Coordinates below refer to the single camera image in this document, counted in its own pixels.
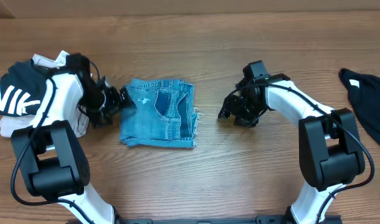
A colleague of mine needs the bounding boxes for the blue denim jeans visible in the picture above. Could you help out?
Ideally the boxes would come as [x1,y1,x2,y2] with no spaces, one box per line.
[120,79,199,148]

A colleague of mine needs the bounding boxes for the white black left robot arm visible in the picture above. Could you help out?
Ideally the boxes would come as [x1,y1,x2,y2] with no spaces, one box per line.
[10,53,135,223]

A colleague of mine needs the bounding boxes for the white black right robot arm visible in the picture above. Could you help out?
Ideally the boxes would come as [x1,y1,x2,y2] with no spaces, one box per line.
[218,60,365,224]

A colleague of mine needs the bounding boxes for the black shirt white letters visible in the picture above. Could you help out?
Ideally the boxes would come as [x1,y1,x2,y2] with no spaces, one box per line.
[0,60,49,117]

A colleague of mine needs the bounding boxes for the folded beige garment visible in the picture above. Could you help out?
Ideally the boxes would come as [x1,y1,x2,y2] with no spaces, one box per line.
[0,50,89,138]

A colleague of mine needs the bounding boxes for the black garment right side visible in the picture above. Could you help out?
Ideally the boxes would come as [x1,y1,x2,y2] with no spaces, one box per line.
[339,68,380,145]

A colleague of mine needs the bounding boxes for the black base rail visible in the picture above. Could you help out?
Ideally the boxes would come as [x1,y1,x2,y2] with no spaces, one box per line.
[65,213,343,224]

